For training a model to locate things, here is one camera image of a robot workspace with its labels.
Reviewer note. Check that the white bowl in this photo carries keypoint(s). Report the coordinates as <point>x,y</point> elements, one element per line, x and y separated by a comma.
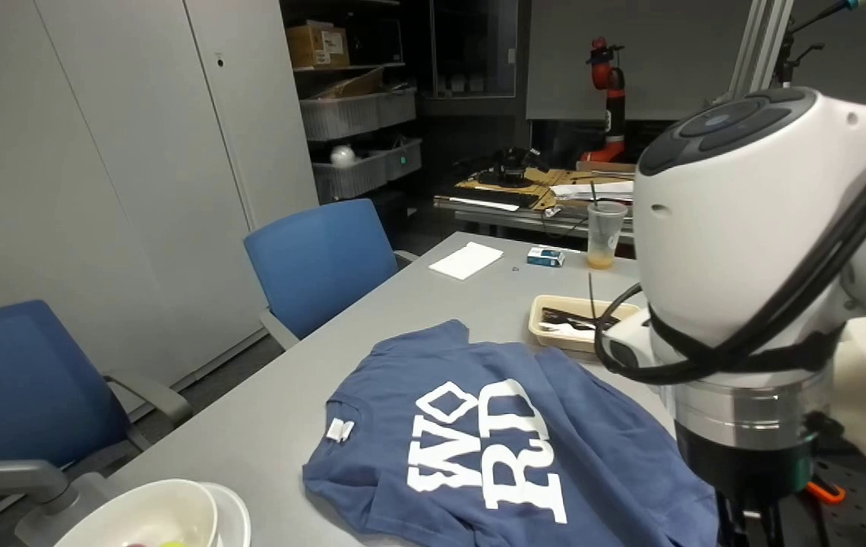
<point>154,513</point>

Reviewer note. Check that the grey storage bins shelf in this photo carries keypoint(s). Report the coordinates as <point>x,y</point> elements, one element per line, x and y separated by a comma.
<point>362,144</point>

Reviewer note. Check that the small blue box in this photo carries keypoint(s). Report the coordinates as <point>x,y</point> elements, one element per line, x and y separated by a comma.
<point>546,257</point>

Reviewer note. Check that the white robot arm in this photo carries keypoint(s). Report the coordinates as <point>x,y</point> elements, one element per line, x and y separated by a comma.
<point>752,265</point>

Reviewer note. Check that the clear plastic cup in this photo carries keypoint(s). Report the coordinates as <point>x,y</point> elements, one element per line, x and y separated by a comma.
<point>603,230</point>

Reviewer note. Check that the cardboard box on shelf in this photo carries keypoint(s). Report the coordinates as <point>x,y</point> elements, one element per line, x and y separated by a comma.
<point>318,43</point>

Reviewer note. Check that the red black background tool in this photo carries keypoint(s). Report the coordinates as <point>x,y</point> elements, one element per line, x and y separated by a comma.
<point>609,76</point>

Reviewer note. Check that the cluttered background workbench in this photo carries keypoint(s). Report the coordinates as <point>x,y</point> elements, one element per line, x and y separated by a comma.
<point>525,193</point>

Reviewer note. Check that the white paper sheet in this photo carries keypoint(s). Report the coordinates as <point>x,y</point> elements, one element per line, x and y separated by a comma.
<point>470,258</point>

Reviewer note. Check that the beige cutlery tray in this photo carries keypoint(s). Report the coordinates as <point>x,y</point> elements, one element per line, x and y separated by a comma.
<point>569,319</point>

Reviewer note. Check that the white plate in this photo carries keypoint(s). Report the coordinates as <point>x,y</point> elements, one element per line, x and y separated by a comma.
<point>236,526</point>

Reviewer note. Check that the orange handled clamp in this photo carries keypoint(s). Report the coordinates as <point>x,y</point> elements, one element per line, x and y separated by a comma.
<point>828,492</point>

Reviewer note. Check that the blue chair far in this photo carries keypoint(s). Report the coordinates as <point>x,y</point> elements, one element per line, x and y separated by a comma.
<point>312,265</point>

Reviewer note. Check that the blue printed shirt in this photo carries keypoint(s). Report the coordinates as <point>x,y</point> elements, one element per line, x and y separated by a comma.
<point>446,442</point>

